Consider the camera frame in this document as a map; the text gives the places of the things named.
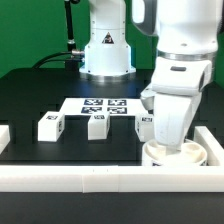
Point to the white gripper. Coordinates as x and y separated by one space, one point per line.
174 94

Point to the white round stool seat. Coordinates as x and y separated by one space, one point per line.
189 154

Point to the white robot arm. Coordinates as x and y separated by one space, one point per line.
187 44

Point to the white sheet with markers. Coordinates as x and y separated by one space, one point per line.
116 107

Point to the black pole stand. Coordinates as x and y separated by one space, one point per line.
70 64

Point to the white U-shaped fence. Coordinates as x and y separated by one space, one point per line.
86 179

